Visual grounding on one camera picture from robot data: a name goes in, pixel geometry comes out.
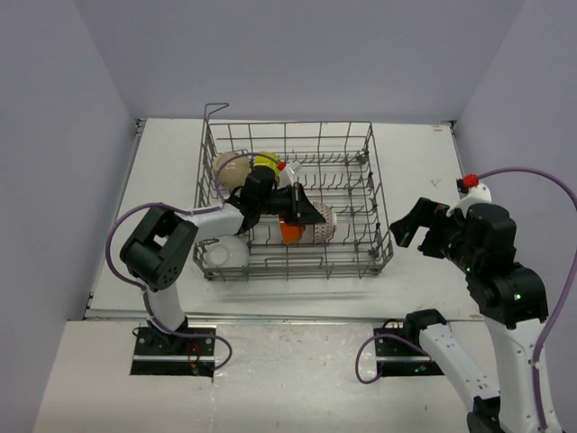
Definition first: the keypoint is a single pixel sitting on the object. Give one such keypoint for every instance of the beige ceramic bowl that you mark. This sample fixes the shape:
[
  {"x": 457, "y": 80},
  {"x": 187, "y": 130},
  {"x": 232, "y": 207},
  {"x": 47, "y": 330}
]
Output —
[{"x": 234, "y": 173}]

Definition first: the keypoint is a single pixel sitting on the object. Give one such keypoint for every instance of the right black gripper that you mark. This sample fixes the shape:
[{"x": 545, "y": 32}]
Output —
[{"x": 429, "y": 213}]

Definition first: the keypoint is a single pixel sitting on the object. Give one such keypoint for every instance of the grey wire dish rack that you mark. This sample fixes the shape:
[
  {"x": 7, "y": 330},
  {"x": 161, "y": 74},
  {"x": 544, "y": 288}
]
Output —
[{"x": 337, "y": 165}]

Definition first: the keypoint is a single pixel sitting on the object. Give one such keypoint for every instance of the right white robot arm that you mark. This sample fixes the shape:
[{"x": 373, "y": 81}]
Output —
[{"x": 478, "y": 238}]

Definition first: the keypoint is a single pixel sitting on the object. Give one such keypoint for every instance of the orange bowl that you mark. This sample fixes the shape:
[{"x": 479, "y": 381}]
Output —
[{"x": 290, "y": 233}]

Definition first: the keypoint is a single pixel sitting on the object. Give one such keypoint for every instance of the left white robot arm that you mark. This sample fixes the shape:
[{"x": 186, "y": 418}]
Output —
[{"x": 157, "y": 249}]

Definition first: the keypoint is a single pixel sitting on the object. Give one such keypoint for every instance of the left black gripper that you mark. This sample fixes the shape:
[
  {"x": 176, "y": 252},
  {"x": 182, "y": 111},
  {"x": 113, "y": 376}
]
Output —
[{"x": 299, "y": 208}]

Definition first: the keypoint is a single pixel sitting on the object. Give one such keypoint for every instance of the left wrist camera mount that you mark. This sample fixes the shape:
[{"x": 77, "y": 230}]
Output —
[{"x": 288, "y": 173}]

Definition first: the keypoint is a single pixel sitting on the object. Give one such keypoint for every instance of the brown patterned bowl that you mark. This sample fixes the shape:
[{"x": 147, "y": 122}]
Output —
[{"x": 325, "y": 225}]

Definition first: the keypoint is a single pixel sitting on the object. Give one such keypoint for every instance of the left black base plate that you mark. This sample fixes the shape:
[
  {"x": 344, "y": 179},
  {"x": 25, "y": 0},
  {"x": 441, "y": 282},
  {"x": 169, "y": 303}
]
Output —
[{"x": 158, "y": 355}]

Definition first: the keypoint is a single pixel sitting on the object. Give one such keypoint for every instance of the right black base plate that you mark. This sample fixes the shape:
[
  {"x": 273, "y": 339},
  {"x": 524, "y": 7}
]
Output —
[{"x": 396, "y": 359}]

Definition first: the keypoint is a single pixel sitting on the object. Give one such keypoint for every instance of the yellow-green bowl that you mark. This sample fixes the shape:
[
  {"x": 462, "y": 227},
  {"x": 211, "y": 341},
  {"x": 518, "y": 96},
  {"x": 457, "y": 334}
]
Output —
[{"x": 270, "y": 160}]

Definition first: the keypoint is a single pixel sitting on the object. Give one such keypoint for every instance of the white bowl front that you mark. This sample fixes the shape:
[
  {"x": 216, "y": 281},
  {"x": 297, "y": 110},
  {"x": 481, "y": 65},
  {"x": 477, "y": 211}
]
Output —
[{"x": 227, "y": 252}]

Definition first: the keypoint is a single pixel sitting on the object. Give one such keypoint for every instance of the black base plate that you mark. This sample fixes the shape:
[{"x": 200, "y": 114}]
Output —
[
  {"x": 396, "y": 359},
  {"x": 158, "y": 355}
]

